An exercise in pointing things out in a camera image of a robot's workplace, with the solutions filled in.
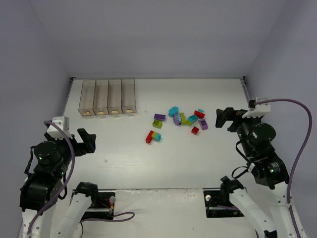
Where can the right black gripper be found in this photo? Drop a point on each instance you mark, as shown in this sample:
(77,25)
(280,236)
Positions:
(233,118)

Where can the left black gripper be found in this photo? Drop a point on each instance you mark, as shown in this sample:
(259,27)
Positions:
(78,145)

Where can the purple printed lego brick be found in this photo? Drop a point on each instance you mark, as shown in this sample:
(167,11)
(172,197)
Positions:
(203,124)

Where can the red curved lego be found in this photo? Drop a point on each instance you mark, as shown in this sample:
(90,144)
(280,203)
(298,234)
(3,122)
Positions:
(199,114)

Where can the small red lego brick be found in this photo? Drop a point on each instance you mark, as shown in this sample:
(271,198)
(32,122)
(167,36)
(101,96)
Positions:
(195,130)

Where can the teal and green brick stack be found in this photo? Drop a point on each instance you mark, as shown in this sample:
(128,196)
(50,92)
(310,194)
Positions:
(191,119)

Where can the lime green lego brick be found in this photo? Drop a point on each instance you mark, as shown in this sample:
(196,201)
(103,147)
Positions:
(183,119)

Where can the purple flower lego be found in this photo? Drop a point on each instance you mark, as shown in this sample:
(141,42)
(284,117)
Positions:
(177,119)

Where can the teal rounded lego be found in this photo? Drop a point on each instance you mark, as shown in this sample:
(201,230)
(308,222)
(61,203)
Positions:
(173,111)

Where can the red green teal brick stack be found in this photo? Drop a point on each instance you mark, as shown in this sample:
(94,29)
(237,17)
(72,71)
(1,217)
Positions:
(153,136)

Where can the green printed lego brick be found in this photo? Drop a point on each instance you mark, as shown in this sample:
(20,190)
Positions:
(157,124)

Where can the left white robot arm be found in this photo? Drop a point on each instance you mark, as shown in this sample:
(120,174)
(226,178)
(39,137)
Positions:
(41,190)

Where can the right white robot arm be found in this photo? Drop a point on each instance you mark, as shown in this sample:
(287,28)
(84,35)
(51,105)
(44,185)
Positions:
(268,170)

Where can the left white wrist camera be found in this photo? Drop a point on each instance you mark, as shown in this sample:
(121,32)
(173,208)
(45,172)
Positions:
(63,124)

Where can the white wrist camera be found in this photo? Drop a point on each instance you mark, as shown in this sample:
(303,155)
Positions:
(257,108)
(63,124)

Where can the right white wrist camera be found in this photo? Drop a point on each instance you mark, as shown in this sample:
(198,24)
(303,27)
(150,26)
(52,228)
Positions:
(257,108)

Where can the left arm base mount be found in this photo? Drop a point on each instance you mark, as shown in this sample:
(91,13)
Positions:
(104,209)

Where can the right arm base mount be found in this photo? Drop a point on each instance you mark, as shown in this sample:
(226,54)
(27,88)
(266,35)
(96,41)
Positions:
(217,208)

